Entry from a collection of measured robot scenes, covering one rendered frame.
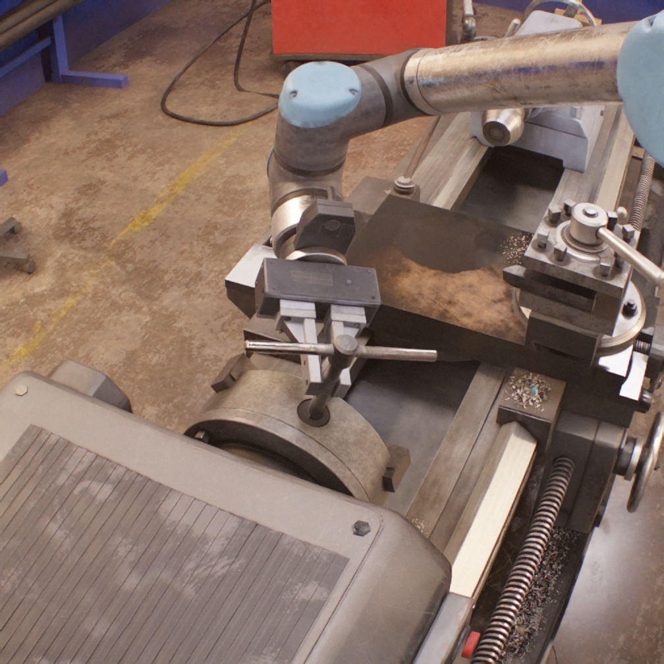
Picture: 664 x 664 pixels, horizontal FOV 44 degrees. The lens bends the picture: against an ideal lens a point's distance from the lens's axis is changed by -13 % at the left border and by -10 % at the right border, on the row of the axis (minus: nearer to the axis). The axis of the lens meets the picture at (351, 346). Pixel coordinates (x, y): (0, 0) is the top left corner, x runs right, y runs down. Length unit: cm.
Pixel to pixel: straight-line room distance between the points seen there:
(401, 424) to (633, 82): 114
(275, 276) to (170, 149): 297
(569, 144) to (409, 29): 224
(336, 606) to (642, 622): 167
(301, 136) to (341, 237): 13
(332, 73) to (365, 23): 324
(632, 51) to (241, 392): 64
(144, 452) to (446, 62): 53
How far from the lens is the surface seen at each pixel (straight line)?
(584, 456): 158
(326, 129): 101
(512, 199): 222
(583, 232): 135
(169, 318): 299
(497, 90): 93
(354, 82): 102
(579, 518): 172
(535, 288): 138
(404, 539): 74
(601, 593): 232
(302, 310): 98
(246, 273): 171
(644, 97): 59
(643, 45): 58
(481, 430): 149
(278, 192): 108
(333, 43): 433
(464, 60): 97
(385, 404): 166
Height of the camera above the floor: 194
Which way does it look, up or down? 43 degrees down
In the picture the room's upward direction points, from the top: straight up
